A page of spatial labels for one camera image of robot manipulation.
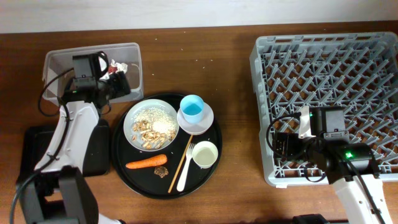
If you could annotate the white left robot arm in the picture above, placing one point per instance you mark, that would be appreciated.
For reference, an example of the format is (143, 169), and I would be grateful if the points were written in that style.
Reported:
(56, 191)

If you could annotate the white plastic fork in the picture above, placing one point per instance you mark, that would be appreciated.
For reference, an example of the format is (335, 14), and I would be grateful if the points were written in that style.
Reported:
(183, 177)

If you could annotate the round black tray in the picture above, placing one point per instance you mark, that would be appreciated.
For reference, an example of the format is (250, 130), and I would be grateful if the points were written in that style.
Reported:
(145, 181)

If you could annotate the blue plastic cup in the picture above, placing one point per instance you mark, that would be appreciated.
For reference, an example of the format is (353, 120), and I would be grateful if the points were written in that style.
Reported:
(192, 107)

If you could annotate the brown food scrap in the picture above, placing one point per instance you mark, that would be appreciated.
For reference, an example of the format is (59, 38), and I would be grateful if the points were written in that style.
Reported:
(161, 171)

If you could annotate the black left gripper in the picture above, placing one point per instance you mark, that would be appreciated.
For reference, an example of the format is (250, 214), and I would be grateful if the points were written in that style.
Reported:
(119, 83)

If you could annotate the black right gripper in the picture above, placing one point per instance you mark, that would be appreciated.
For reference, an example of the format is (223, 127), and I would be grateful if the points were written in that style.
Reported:
(290, 152)

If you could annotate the black rectangular tray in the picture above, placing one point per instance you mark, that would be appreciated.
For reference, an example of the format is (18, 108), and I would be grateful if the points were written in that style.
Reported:
(37, 140)

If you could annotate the wooden chopstick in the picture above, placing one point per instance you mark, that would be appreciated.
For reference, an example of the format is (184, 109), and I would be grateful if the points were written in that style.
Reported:
(180, 164)

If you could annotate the grey plate with food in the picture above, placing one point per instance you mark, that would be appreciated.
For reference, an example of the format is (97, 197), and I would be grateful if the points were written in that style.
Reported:
(151, 125)

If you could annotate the small white cup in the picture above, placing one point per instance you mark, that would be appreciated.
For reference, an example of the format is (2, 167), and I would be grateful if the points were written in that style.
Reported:
(205, 154)

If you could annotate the clear plastic bin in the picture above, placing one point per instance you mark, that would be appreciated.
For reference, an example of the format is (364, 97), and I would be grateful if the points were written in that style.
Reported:
(58, 61)

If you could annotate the white tissue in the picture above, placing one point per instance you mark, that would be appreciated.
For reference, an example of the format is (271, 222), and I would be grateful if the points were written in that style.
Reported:
(115, 67)

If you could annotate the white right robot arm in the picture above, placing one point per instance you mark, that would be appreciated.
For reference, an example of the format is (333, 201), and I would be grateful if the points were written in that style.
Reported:
(351, 169)

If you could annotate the grey dishwasher rack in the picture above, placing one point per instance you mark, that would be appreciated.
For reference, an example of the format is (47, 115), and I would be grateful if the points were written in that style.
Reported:
(356, 71)

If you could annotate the orange carrot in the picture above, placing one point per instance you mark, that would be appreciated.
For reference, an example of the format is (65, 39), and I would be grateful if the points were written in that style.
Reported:
(155, 161)

